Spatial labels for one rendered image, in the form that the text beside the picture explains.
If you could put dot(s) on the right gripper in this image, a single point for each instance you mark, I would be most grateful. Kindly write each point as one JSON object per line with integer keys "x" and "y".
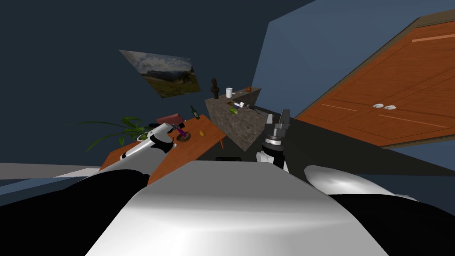
{"x": 277, "y": 129}

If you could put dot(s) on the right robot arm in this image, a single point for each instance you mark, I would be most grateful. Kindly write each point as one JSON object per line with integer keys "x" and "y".
{"x": 337, "y": 181}

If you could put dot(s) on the landscape picture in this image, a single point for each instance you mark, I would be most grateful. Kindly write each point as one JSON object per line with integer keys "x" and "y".
{"x": 167, "y": 73}

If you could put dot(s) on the purple stick-shaped thing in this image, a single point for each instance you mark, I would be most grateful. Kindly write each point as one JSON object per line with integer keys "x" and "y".
{"x": 181, "y": 133}

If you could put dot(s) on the white door knob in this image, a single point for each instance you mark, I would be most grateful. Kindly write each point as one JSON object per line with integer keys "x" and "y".
{"x": 390, "y": 107}
{"x": 378, "y": 106}

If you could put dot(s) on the grey stone shelf unit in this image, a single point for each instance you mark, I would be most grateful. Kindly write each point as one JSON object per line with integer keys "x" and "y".
{"x": 234, "y": 126}

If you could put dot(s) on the orange wooden double door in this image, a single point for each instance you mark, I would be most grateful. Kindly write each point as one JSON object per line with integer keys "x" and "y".
{"x": 408, "y": 78}

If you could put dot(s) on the orange wooden table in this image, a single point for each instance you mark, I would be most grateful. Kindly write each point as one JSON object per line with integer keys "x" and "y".
{"x": 199, "y": 147}

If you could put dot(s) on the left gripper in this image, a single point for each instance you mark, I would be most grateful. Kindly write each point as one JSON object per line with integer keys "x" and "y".
{"x": 179, "y": 126}

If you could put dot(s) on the green bottle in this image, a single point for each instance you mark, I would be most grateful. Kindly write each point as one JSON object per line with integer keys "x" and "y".
{"x": 195, "y": 113}

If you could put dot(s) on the pink box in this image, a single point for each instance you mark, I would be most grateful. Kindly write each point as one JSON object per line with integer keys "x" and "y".
{"x": 170, "y": 118}

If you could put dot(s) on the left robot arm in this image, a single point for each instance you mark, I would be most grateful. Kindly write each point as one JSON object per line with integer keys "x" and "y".
{"x": 138, "y": 149}

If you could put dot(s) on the brown bowl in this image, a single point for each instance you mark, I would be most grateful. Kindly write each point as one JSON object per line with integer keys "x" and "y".
{"x": 186, "y": 137}

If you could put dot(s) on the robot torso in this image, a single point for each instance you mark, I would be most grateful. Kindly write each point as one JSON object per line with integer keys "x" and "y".
{"x": 227, "y": 213}

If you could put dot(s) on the green potted plant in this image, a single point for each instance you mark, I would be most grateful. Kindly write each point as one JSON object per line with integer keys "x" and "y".
{"x": 129, "y": 125}

